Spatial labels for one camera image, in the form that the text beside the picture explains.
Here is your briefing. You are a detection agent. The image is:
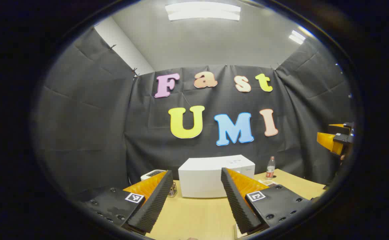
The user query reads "long ceiling light panel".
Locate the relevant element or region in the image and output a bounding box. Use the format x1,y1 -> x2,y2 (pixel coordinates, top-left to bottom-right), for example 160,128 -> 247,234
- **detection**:
165,2 -> 241,21

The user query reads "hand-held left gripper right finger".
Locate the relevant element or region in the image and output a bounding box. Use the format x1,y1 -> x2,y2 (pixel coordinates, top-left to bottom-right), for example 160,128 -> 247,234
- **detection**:
221,167 -> 313,235

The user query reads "clear bottle with red label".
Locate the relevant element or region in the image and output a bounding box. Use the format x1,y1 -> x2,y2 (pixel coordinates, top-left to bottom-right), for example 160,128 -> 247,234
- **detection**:
266,156 -> 276,181

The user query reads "white microwave oven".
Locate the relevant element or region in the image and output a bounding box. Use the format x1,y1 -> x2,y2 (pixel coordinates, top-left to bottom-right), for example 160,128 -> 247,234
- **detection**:
178,155 -> 256,198

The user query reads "small ceiling light panel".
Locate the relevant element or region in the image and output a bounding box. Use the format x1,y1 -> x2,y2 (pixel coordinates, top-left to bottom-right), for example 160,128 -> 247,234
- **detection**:
288,30 -> 306,45

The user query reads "white rectangular plate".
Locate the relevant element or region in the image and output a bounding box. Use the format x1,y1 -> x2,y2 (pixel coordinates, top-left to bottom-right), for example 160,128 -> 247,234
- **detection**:
234,223 -> 249,239

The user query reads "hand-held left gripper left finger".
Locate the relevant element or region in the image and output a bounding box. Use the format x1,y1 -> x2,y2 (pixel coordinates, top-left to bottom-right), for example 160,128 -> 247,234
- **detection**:
81,170 -> 174,234

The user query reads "white toaster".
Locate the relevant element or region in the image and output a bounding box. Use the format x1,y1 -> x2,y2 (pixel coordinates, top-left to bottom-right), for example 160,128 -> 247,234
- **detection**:
140,169 -> 166,182

